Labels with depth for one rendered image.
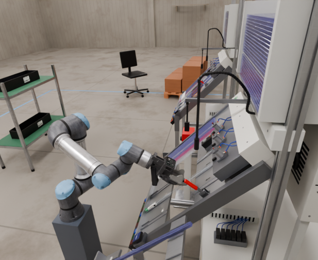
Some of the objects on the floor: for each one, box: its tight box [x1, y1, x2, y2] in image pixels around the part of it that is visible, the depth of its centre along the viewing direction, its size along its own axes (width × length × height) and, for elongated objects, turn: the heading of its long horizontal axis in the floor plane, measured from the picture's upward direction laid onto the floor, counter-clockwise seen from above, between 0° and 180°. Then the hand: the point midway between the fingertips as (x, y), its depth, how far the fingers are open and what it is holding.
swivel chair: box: [120, 50, 149, 98], centre depth 508 cm, size 59×59×93 cm
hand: (183, 183), depth 111 cm, fingers closed, pressing on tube
